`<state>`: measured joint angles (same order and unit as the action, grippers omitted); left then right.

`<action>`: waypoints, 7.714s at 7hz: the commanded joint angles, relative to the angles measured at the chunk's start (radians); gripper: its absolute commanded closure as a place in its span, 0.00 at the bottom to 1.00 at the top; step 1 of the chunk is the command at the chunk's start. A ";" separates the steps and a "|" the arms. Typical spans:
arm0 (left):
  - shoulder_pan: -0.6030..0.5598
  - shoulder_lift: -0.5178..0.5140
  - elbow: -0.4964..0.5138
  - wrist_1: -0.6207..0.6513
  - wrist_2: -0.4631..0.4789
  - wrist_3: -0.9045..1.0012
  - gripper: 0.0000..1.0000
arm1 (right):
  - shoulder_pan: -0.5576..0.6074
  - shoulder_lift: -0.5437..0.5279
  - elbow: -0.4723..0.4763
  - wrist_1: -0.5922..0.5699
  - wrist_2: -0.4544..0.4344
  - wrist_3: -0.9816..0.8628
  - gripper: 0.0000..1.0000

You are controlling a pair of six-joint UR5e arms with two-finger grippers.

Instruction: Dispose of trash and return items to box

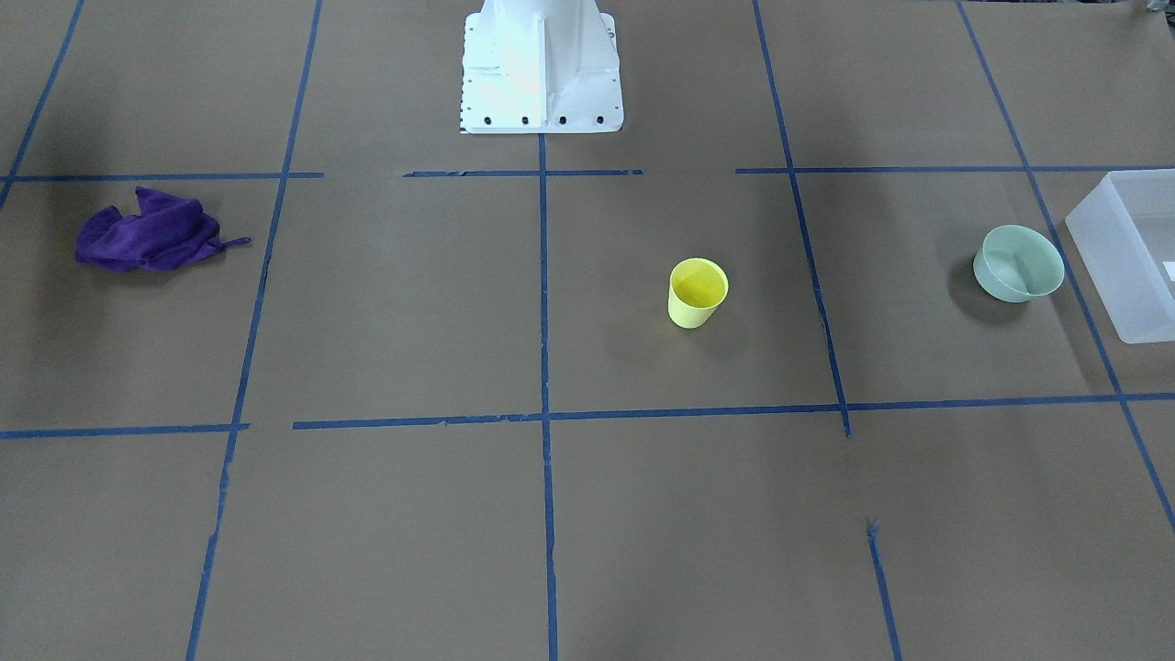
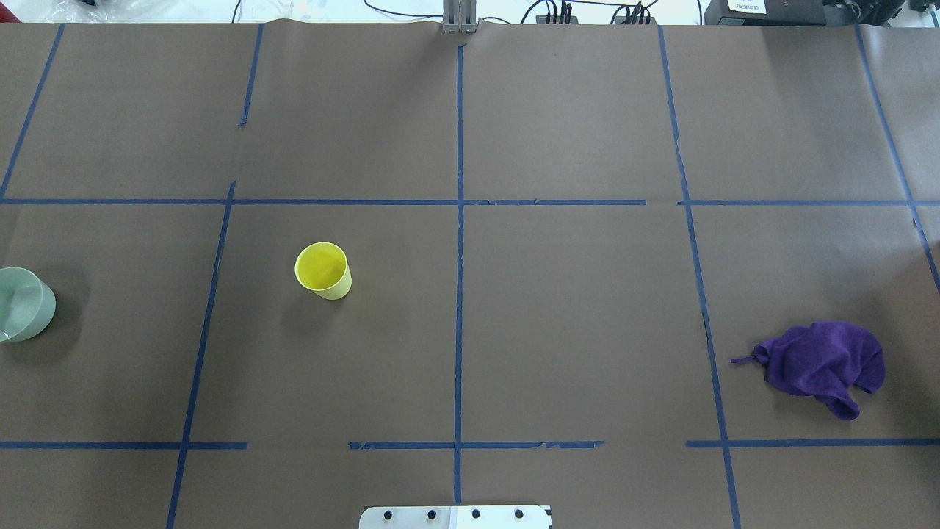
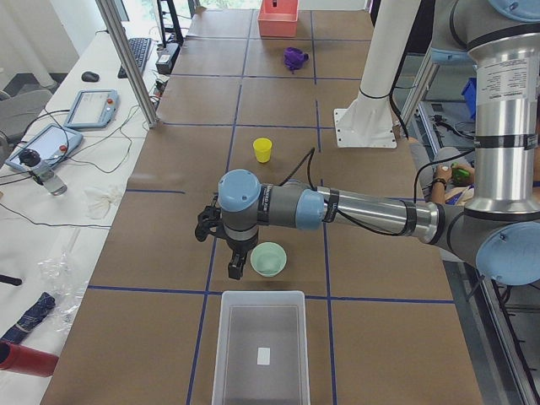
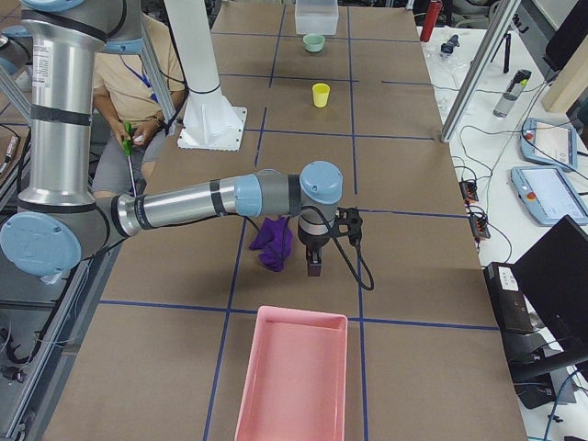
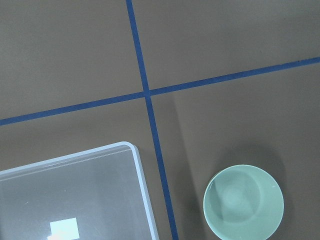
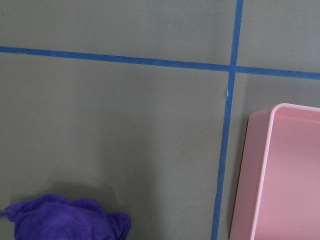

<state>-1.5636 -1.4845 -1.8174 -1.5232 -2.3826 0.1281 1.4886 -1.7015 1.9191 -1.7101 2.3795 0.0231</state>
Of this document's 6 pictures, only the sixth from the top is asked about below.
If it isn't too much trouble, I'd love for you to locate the pink plastic bin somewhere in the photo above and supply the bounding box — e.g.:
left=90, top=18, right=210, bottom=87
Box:
left=229, top=103, right=320, bottom=240

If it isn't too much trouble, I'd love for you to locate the purple crumpled cloth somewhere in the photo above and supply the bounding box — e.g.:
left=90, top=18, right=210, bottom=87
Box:
left=0, top=194, right=132, bottom=240

